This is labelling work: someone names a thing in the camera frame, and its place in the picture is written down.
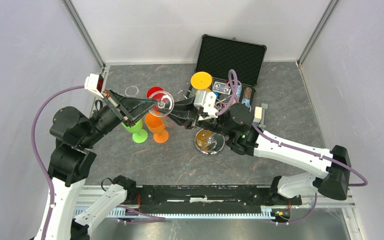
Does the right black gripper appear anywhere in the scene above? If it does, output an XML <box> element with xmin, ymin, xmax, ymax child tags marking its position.
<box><xmin>157</xmin><ymin>95</ymin><xmax>233</xmax><ymax>138</ymax></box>

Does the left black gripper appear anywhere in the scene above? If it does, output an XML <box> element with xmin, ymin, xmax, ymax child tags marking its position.
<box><xmin>81</xmin><ymin>86</ymin><xmax>159</xmax><ymax>147</ymax></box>

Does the clear wine glass front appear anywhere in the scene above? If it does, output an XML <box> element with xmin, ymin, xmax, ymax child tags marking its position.
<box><xmin>124</xmin><ymin>85</ymin><xmax>139</xmax><ymax>98</ymax></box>

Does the clear wine glass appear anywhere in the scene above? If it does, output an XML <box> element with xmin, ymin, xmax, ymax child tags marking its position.
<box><xmin>124</xmin><ymin>85</ymin><xmax>139</xmax><ymax>98</ymax></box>
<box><xmin>149</xmin><ymin>90</ymin><xmax>175</xmax><ymax>117</ymax></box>

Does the orange plastic wine glass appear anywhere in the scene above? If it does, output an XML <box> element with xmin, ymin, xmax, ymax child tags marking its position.
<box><xmin>144</xmin><ymin>113</ymin><xmax>169</xmax><ymax>144</ymax></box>

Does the red plastic wine glass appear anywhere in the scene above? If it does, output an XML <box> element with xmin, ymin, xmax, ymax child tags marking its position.
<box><xmin>146</xmin><ymin>86</ymin><xmax>165</xmax><ymax>100</ymax></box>

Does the green plastic wine glass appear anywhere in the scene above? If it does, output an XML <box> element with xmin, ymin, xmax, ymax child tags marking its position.
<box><xmin>121</xmin><ymin>119</ymin><xmax>148</xmax><ymax>144</ymax></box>

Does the yellow plastic wine glass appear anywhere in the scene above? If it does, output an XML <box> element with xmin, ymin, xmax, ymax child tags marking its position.
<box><xmin>190</xmin><ymin>71</ymin><xmax>213</xmax><ymax>92</ymax></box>

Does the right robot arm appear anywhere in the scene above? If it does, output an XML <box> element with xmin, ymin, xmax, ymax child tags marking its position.
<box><xmin>168</xmin><ymin>98</ymin><xmax>351</xmax><ymax>204</ymax></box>

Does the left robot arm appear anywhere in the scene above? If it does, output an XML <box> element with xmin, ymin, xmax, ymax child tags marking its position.
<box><xmin>35</xmin><ymin>90</ymin><xmax>157</xmax><ymax>240</ymax></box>

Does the chrome wine glass rack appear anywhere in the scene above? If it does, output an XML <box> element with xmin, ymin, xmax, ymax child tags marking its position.
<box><xmin>177</xmin><ymin>88</ymin><xmax>228</xmax><ymax>156</ymax></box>

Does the blue playing card deck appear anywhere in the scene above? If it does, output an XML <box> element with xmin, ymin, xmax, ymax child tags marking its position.
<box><xmin>212</xmin><ymin>81</ymin><xmax>231</xmax><ymax>94</ymax></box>

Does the black poker chip case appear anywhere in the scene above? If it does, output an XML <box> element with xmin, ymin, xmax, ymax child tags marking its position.
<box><xmin>195</xmin><ymin>34</ymin><xmax>267</xmax><ymax>107</ymax></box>

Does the white toy brick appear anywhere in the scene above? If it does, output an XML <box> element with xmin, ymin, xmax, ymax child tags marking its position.
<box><xmin>253</xmin><ymin>106</ymin><xmax>263</xmax><ymax>126</ymax></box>

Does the grey toy brick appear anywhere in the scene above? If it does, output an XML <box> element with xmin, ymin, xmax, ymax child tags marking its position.
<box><xmin>259</xmin><ymin>103</ymin><xmax>268</xmax><ymax>129</ymax></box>

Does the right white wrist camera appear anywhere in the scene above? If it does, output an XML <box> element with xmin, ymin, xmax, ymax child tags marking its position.
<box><xmin>193</xmin><ymin>89</ymin><xmax>218</xmax><ymax>119</ymax></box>

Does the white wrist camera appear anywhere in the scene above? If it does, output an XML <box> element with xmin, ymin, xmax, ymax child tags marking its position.
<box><xmin>84</xmin><ymin>73</ymin><xmax>104</xmax><ymax>99</ymax></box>
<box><xmin>193</xmin><ymin>89</ymin><xmax>218</xmax><ymax>119</ymax></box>

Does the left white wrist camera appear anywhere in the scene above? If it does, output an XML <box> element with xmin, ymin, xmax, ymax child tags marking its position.
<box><xmin>84</xmin><ymin>73</ymin><xmax>104</xmax><ymax>99</ymax></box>

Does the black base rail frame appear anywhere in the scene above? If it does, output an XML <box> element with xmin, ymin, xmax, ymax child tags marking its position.
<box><xmin>72</xmin><ymin>175</ymin><xmax>349</xmax><ymax>229</ymax></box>

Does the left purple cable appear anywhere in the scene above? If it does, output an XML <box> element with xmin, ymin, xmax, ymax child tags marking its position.
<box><xmin>30</xmin><ymin>85</ymin><xmax>86</xmax><ymax>240</ymax></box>

